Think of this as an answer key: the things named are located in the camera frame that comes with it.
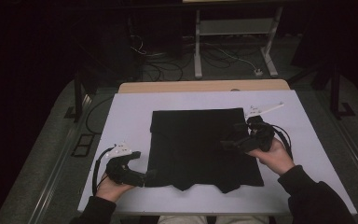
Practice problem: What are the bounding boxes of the person's left hand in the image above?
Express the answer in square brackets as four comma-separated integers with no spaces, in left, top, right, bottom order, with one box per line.
[95,174,135,203]

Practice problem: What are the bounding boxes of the grey metal desk frame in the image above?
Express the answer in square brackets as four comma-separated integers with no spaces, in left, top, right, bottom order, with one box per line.
[182,0,285,79]

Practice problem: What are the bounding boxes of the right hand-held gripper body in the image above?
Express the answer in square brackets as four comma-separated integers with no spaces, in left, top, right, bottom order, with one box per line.
[238,102,284,154]

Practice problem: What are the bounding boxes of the person's right hand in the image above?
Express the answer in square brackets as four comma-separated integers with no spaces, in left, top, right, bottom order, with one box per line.
[247,138,296,176]

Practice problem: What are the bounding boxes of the black floor stand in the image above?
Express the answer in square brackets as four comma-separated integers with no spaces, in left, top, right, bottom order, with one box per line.
[63,66,98,120]
[287,60,357,120]

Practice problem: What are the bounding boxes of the wooden table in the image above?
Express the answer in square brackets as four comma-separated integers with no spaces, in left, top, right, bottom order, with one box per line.
[117,78,291,94]

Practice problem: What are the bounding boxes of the tangled black floor cables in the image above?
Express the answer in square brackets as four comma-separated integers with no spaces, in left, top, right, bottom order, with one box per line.
[130,34,186,82]

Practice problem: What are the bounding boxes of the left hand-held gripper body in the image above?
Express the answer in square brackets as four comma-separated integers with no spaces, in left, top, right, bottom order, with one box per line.
[105,142,146,188]

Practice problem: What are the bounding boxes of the black cable beside table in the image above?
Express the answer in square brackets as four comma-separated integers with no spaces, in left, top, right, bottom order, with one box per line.
[85,95,116,135]

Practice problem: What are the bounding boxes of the right hand-held gripper black cable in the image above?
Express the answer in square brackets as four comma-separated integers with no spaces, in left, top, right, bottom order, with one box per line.
[269,123,294,161]

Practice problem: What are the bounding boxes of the left hand-held gripper black cable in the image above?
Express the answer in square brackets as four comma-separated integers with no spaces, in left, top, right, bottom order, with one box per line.
[91,146,117,196]

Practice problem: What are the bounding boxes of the white floor cable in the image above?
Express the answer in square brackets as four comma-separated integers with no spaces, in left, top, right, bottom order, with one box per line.
[203,41,259,72]

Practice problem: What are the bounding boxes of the black tank top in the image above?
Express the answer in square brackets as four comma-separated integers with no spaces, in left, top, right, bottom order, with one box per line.
[145,107,265,194]

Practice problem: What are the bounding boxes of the hand-held gripper black cable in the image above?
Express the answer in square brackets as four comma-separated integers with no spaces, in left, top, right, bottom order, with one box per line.
[269,123,294,161]
[91,146,117,196]

